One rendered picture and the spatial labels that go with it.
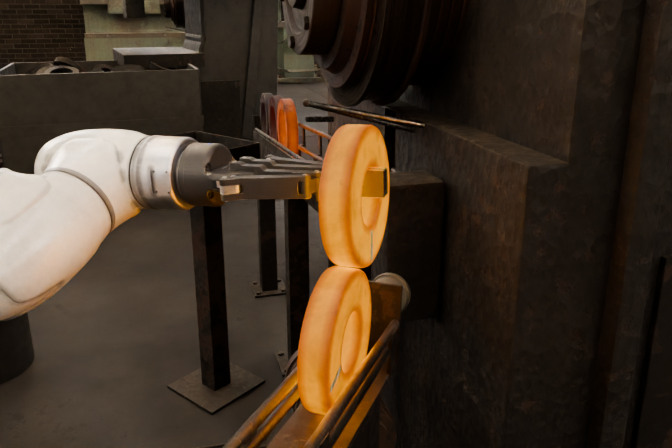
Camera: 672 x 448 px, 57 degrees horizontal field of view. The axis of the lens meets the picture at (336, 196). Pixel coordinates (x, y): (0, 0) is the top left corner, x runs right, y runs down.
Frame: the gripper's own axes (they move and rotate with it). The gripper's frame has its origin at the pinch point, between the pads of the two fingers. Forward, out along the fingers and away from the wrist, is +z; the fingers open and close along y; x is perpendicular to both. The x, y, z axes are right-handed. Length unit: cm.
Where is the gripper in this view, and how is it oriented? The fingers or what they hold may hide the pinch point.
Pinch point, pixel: (354, 181)
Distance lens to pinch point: 68.3
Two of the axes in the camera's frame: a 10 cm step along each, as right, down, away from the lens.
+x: -0.4, -9.6, -2.7
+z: 9.4, 0.5, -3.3
